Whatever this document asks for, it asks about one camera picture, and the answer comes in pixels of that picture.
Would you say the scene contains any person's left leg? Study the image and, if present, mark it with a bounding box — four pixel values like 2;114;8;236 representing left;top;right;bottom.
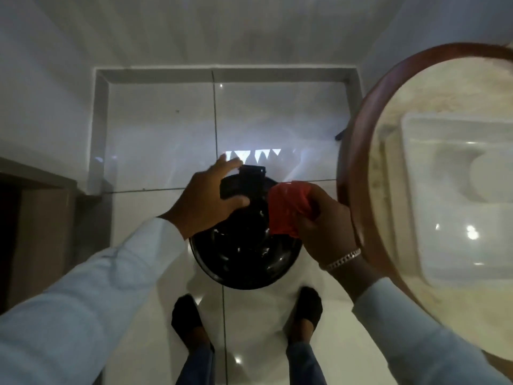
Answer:
175;341;216;385

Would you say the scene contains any person's right forearm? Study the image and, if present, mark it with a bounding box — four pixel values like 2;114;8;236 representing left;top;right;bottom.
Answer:
328;252;513;385

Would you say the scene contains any person's left hand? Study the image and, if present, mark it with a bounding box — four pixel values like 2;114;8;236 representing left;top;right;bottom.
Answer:
159;154;251;241

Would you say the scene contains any person's left forearm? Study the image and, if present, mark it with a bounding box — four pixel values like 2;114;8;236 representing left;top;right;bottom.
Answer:
0;216;190;385

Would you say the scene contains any person's right leg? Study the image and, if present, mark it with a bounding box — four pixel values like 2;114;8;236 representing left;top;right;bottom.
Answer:
286;342;318;385

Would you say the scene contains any red cloth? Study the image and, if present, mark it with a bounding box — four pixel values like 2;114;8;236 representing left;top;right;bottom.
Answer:
266;180;318;239

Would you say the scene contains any person's right hand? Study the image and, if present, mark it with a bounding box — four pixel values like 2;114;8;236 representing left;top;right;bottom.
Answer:
294;183;362;274

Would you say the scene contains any black shoe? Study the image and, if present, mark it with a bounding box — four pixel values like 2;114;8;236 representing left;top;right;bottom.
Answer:
286;286;324;346
171;294;211;351

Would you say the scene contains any white plastic container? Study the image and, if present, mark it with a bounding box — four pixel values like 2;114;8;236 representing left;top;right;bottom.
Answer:
400;112;513;290

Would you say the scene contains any person's leg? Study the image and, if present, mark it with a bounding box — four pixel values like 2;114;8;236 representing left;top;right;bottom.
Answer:
175;341;216;385
286;342;318;385

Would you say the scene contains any brown wooden door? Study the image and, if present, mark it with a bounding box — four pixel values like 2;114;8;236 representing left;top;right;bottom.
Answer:
0;156;77;315

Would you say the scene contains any black round pan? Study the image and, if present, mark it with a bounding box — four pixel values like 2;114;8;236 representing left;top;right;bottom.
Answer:
188;164;304;291

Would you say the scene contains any silver chain bracelet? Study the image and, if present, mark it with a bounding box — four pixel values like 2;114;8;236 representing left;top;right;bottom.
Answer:
324;247;362;273

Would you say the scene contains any round table with wooden rim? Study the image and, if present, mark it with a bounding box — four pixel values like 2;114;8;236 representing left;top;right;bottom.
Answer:
336;43;513;363

